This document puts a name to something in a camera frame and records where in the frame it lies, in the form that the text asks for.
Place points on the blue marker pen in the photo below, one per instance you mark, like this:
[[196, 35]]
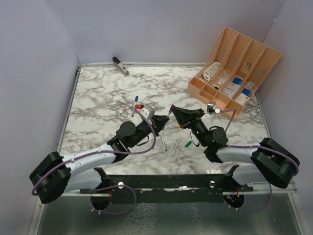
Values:
[[133, 110]]

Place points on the green marker pen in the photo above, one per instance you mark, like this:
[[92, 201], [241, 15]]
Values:
[[163, 141]]

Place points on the black mounting rail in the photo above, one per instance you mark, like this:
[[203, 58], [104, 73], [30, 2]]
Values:
[[126, 189]]

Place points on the peach desk file organizer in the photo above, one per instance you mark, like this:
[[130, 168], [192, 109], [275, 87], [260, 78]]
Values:
[[238, 55]]

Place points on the white red box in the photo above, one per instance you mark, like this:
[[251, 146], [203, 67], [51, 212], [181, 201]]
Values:
[[249, 86]]

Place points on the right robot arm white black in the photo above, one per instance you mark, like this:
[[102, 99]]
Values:
[[266, 161]]

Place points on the white card packet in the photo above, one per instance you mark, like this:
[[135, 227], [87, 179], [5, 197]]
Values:
[[230, 89]]

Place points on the white oval tag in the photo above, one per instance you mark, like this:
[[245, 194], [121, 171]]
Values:
[[211, 71]]

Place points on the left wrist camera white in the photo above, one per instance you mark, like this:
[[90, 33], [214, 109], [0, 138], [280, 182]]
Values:
[[146, 110]]

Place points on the yellow marker pen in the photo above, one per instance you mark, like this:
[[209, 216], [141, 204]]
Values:
[[175, 146]]

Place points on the grey black stapler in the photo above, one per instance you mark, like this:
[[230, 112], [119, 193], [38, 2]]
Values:
[[117, 63]]

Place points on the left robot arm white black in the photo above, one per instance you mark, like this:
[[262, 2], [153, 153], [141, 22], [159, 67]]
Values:
[[57, 174]]

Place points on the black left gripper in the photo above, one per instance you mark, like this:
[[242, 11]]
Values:
[[159, 120]]

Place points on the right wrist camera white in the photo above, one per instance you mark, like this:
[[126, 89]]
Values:
[[212, 108]]

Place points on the blue eraser box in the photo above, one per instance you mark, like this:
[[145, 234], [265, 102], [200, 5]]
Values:
[[237, 80], [246, 92]]

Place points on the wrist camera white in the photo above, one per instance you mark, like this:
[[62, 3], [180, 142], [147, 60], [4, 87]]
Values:
[[212, 108], [146, 110]]

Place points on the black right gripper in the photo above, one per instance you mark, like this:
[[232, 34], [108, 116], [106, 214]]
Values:
[[184, 117]]

